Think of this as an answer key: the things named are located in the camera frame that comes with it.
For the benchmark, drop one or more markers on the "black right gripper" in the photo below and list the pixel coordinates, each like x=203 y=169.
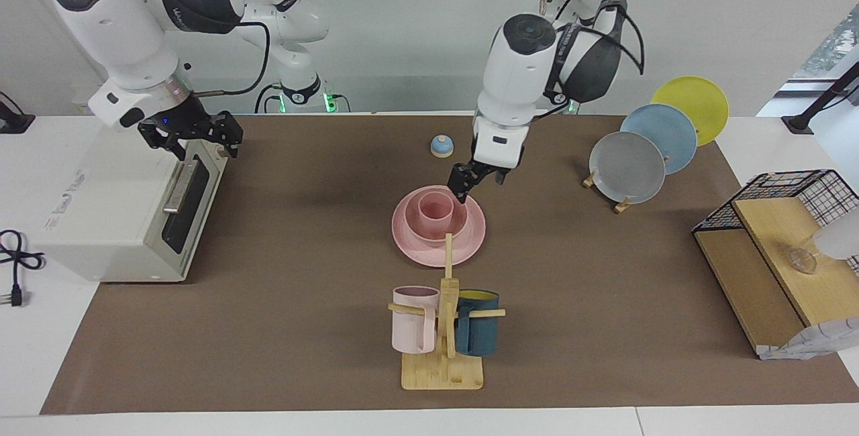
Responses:
x=191 y=124

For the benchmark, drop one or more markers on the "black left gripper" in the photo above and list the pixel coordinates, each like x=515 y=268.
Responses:
x=478 y=173

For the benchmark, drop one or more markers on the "pink bowl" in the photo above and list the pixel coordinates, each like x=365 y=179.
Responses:
x=411 y=221

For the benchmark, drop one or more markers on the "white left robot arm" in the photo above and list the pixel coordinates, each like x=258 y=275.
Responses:
x=517 y=80

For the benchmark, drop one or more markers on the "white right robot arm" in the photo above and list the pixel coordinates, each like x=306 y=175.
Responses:
x=121 y=33

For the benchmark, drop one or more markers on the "blue call bell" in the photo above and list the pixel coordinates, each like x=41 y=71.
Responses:
x=442 y=147

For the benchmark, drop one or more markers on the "pink plate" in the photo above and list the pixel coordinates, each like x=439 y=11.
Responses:
x=429 y=255

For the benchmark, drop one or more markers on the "white toaster oven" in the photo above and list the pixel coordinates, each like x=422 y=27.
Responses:
x=114 y=194

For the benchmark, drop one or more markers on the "wooden plate rack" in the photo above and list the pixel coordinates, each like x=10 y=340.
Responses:
x=623 y=206

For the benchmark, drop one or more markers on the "grey plate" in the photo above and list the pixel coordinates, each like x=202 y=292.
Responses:
x=627 y=168

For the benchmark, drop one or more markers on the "dark teal mug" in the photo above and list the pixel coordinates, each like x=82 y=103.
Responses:
x=480 y=335

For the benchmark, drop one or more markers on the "pale pink mug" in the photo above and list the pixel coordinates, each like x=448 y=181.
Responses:
x=411 y=332

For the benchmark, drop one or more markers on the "light blue plate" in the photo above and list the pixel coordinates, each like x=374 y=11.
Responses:
x=664 y=131

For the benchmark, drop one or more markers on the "wooden mug tree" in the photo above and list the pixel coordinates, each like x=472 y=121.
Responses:
x=443 y=372

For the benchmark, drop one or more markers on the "brown table mat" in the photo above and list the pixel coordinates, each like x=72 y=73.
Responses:
x=302 y=342

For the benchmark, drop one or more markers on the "yellow plate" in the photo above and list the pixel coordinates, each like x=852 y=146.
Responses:
x=694 y=100

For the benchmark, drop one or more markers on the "clear glass piece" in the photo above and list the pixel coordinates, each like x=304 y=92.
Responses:
x=803 y=260

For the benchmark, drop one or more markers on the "frosted white container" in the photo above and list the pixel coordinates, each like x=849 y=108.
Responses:
x=839 y=238

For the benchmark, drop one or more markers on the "patterned white bag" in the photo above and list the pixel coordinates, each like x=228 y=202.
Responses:
x=815 y=342

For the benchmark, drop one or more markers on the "black clamp mount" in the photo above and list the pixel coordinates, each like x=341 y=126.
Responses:
x=12 y=121
x=802 y=122

